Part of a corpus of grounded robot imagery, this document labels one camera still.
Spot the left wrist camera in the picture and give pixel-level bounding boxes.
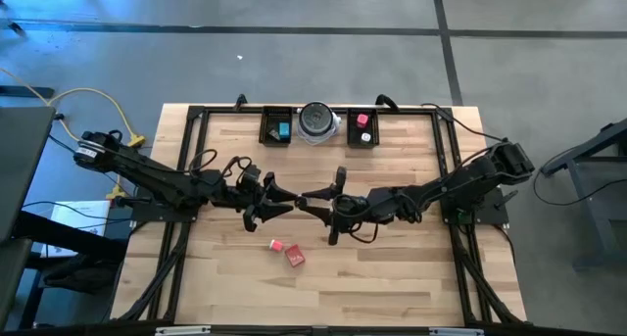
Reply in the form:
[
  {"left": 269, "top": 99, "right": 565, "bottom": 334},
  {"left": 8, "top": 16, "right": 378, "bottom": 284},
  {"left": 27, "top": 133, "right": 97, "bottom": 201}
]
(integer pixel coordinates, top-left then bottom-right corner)
[{"left": 239, "top": 164, "right": 264, "bottom": 186}]

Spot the black beam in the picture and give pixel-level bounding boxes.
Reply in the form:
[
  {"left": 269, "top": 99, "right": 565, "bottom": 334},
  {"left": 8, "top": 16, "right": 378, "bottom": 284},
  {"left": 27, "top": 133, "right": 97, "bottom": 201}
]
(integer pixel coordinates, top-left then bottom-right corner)
[{"left": 14, "top": 211, "right": 128, "bottom": 264}]

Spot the silver bracket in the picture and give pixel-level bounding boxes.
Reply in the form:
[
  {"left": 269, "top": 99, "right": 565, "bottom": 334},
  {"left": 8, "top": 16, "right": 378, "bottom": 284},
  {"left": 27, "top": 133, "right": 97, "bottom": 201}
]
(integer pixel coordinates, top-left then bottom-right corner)
[
  {"left": 155, "top": 325, "right": 212, "bottom": 336},
  {"left": 429, "top": 327, "right": 485, "bottom": 336}
]

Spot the black desk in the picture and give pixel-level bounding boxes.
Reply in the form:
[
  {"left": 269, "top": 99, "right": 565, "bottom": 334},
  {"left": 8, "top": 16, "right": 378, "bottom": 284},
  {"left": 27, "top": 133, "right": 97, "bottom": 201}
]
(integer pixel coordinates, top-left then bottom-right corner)
[{"left": 0, "top": 105, "right": 57, "bottom": 244}]

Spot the yellow extension cable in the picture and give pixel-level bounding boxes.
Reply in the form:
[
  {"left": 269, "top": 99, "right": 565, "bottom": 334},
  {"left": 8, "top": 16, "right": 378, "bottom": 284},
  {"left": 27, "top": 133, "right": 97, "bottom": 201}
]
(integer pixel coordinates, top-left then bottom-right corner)
[{"left": 0, "top": 67, "right": 141, "bottom": 146}]

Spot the white coiled cable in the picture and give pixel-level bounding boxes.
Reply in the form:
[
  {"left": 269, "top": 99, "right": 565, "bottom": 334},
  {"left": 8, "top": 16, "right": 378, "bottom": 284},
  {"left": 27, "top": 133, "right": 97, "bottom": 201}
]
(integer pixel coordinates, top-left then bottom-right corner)
[{"left": 295, "top": 111, "right": 343, "bottom": 147}]

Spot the white paper booklet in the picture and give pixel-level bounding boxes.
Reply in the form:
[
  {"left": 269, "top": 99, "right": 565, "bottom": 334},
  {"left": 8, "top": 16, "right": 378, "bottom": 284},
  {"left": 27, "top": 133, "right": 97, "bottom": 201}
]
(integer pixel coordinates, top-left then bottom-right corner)
[{"left": 41, "top": 200, "right": 112, "bottom": 258}]

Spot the black clamp lever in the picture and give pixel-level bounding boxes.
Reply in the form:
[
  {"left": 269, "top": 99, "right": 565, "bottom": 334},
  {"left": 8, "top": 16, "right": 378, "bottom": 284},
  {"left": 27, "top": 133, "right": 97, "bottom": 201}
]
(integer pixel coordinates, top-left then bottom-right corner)
[
  {"left": 493, "top": 189, "right": 519, "bottom": 211},
  {"left": 115, "top": 194, "right": 153, "bottom": 206}
]

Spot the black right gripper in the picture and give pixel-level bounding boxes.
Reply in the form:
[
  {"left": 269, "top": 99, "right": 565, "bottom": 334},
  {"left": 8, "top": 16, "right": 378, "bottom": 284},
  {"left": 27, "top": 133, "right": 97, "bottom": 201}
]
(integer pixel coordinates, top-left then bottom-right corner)
[{"left": 295, "top": 168, "right": 393, "bottom": 246}]

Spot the grey metal table frame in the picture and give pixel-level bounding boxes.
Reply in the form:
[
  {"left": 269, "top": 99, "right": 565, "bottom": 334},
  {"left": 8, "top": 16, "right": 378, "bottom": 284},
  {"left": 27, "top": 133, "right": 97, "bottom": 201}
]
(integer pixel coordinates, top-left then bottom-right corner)
[{"left": 541, "top": 118, "right": 627, "bottom": 271}]

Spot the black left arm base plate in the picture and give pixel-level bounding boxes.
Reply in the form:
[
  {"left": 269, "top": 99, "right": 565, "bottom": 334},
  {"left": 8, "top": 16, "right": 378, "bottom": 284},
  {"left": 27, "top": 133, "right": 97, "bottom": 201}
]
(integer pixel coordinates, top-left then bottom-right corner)
[{"left": 130, "top": 198, "right": 201, "bottom": 223}]

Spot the red box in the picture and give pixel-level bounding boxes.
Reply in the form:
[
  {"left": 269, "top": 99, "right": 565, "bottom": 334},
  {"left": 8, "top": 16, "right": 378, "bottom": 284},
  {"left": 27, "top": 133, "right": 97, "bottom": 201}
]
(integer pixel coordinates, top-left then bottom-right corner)
[{"left": 284, "top": 244, "right": 307, "bottom": 268}]

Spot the black metal table frame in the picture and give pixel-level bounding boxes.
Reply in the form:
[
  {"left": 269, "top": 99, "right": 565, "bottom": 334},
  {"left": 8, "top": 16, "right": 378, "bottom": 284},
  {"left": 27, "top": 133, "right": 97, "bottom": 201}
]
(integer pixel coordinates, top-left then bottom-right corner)
[{"left": 113, "top": 104, "right": 524, "bottom": 327}]

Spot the black bag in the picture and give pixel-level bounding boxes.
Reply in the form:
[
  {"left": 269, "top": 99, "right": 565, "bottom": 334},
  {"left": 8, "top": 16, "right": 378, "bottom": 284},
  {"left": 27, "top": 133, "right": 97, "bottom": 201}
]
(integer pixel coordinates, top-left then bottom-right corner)
[{"left": 41, "top": 255, "right": 119, "bottom": 296}]

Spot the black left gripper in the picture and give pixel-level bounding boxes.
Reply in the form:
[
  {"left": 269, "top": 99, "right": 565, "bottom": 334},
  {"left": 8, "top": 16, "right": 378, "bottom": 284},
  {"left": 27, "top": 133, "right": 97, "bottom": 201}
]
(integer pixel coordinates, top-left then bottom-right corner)
[{"left": 217, "top": 171, "right": 299, "bottom": 232}]

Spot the black mesh basket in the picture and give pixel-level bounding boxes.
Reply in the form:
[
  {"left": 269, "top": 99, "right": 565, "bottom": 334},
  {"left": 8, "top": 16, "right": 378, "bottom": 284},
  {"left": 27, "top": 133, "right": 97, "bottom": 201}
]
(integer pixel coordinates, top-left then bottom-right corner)
[
  {"left": 345, "top": 107, "right": 380, "bottom": 149},
  {"left": 258, "top": 105, "right": 294, "bottom": 148}
]

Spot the black floor cable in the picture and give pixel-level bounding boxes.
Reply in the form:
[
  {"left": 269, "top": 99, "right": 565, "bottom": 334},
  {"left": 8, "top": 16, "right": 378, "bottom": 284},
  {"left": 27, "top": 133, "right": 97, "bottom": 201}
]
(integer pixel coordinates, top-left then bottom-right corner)
[{"left": 531, "top": 147, "right": 627, "bottom": 208}]

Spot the black flat bar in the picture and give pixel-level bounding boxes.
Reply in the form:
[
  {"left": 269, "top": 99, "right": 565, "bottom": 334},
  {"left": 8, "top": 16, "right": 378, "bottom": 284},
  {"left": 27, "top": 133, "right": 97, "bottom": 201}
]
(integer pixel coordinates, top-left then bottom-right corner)
[{"left": 0, "top": 85, "right": 55, "bottom": 100}]

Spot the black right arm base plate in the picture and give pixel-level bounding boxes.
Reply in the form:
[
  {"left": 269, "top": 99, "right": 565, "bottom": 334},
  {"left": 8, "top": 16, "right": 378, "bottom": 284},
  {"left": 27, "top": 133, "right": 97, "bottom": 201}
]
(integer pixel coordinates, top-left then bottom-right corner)
[{"left": 439, "top": 186, "right": 510, "bottom": 225}]

